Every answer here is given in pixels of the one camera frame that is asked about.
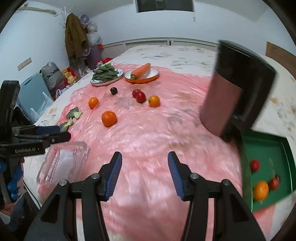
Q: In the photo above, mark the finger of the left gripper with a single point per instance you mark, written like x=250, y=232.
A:
x=47, y=139
x=44, y=129

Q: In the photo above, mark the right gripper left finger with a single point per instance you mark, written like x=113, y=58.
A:
x=56, y=220

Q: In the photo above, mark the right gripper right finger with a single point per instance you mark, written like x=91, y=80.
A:
x=233, y=220

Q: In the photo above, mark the red apple group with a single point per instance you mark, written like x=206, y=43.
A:
x=254, y=165

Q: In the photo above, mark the small orange group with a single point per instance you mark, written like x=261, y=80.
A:
x=93, y=102

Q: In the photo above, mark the large orange group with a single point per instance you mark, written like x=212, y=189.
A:
x=109, y=118

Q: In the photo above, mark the dark plum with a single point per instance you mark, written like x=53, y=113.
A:
x=114, y=90

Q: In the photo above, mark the blue gloved left hand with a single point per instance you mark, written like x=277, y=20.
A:
x=14, y=189

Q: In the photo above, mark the green leaf piece lower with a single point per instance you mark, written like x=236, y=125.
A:
x=65, y=126

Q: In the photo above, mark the green leaf piece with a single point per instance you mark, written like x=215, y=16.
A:
x=65, y=126
x=74, y=113

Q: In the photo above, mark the clear glass tray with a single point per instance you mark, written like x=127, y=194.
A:
x=63, y=161

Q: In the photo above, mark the white plastic bag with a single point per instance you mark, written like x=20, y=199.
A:
x=48, y=101

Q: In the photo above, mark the green leaf piece upper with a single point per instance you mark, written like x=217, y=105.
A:
x=74, y=113

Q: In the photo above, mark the grey shopping bag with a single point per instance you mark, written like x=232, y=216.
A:
x=53, y=77

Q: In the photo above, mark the red snack packages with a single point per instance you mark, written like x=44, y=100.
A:
x=70, y=76

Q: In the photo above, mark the green shallow box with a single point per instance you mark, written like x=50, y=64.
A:
x=276, y=159

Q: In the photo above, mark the olive jacket on rack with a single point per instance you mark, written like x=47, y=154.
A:
x=76, y=40

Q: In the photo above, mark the pile of green leaves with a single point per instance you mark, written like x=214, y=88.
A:
x=104, y=71

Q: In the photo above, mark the purple bin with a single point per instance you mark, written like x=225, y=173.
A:
x=94, y=56

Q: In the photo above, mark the white coat rack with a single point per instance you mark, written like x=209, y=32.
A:
x=64, y=14

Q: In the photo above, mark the stacked plastic bags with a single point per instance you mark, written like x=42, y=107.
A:
x=94, y=38

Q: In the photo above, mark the small white fan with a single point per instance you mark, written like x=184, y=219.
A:
x=84, y=19

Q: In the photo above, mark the white plate blue rim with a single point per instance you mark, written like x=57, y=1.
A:
x=105, y=81

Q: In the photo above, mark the pink plastic sheet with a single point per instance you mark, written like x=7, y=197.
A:
x=145, y=205

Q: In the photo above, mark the floral bed duvet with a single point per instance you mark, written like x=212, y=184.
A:
x=277, y=117

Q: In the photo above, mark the orange carrot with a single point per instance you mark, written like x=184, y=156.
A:
x=140, y=72

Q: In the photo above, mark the orange rimmed white dish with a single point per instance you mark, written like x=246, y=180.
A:
x=149, y=76

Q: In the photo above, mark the black and copper appliance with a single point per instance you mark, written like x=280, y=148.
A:
x=239, y=87

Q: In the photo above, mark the dark window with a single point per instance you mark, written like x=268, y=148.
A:
x=164, y=5

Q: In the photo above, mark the wooden headboard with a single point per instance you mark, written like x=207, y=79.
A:
x=282, y=56

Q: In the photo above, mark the wall switch panel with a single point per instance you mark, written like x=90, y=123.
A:
x=24, y=64

